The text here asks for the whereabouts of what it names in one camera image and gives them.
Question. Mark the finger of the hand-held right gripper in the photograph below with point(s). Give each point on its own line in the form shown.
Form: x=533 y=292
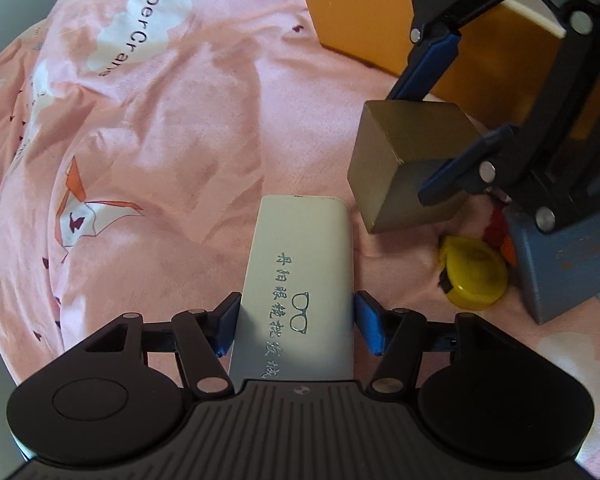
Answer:
x=432 y=67
x=455 y=175

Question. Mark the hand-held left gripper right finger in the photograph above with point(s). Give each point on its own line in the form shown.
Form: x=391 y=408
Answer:
x=370 y=322

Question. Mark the grey blue box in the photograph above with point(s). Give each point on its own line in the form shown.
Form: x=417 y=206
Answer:
x=555 y=280

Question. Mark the white glasses case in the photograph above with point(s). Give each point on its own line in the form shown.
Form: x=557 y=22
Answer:
x=300 y=260

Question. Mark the red and orange small toy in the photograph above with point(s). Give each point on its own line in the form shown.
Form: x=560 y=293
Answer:
x=497 y=230

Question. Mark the yellow tape measure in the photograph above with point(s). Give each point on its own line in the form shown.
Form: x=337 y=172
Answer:
x=475 y=275

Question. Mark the pink printed blanket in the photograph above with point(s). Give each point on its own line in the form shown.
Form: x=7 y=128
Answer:
x=155 y=160

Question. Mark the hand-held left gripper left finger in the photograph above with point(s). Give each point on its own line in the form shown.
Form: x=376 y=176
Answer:
x=227 y=325

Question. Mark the orange cardboard box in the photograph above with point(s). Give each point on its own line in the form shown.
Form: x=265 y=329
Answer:
x=350 y=10

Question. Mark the gold cardboard box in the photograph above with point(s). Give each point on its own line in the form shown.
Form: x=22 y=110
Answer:
x=380 y=170

